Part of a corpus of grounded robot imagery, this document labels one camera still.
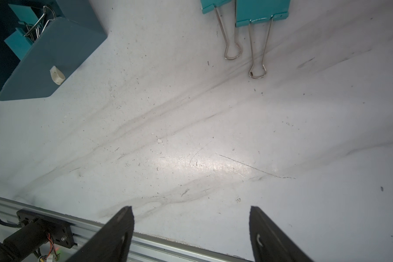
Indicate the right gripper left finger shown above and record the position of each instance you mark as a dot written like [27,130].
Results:
[111,243]

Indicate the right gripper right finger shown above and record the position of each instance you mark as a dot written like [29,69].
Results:
[269,243]

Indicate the teal bottom drawer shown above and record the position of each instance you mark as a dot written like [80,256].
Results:
[60,50]

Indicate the teal binder clip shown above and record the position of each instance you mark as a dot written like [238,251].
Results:
[34,19]
[251,12]
[213,6]
[18,43]

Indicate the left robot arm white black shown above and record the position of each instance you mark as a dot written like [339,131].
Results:
[33,231]

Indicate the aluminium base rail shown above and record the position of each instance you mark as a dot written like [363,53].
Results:
[143,248]

